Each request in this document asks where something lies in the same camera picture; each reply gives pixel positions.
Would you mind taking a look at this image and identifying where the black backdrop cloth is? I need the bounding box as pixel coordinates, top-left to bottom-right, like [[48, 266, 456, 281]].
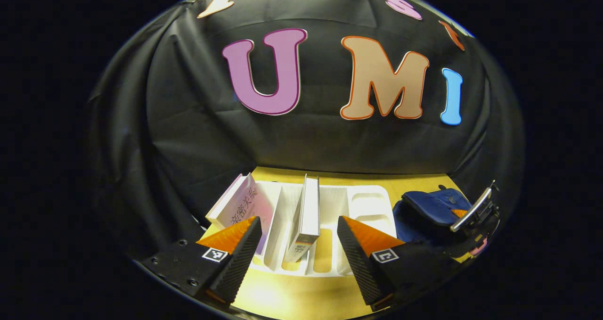
[[87, 0, 526, 264]]

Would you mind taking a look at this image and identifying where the grey book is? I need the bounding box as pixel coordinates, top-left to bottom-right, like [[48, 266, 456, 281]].
[[283, 174, 321, 264]]

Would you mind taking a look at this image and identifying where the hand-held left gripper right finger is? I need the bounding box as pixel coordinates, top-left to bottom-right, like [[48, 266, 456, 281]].
[[336, 215, 464, 312]]

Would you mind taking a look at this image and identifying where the pink book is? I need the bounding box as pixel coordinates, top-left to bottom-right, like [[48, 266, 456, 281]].
[[206, 173, 274, 257]]

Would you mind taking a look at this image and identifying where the white plastic bookshelf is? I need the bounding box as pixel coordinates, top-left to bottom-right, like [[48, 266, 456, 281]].
[[257, 179, 397, 277]]

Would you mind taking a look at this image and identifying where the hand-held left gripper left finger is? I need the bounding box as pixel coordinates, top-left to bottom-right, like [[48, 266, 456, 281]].
[[141, 216, 263, 310]]

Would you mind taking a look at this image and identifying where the blue schoolbag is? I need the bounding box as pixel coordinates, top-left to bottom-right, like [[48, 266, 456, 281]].
[[392, 187, 474, 245]]

